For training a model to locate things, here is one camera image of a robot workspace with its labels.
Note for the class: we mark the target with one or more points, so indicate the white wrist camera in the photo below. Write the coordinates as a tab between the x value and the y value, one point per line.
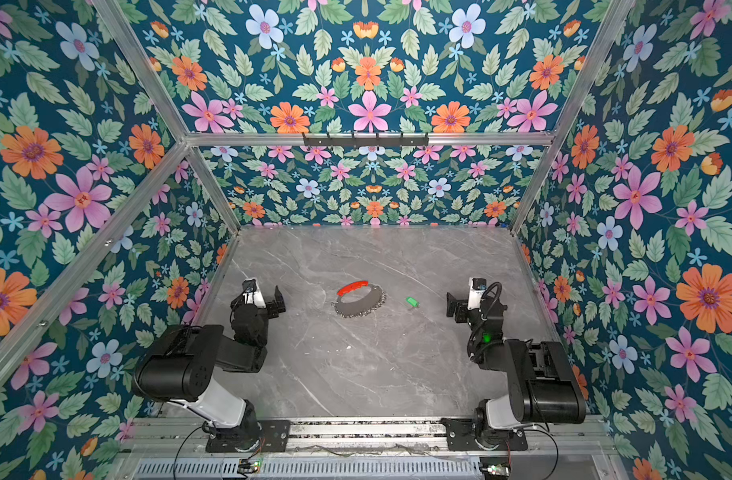
477	290
251	293

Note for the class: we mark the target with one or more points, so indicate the black hook rail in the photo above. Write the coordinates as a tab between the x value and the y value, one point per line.
353	140

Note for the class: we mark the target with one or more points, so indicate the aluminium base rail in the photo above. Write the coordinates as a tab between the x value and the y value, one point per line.
342	436

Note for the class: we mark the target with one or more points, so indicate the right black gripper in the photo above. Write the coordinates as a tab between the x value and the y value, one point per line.
456	306

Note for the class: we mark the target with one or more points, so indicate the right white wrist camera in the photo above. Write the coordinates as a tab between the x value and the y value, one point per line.
477	290

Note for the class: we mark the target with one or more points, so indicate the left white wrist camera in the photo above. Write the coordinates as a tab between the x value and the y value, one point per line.
251	293

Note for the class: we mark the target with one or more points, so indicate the white perforated cable duct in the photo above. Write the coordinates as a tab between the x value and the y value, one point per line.
310	468

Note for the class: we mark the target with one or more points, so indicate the metal key organizer red handle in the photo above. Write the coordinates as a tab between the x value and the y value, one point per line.
358	299

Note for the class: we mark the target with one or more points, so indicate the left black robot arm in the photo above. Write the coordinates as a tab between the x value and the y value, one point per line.
178	367

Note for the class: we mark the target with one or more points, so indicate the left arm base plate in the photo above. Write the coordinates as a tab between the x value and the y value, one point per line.
254	436

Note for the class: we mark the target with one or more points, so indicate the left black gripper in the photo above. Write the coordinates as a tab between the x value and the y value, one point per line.
274	301

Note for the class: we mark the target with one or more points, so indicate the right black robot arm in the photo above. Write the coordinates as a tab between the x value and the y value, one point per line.
541	388

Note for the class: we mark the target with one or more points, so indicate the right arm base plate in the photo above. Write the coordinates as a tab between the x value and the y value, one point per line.
467	434

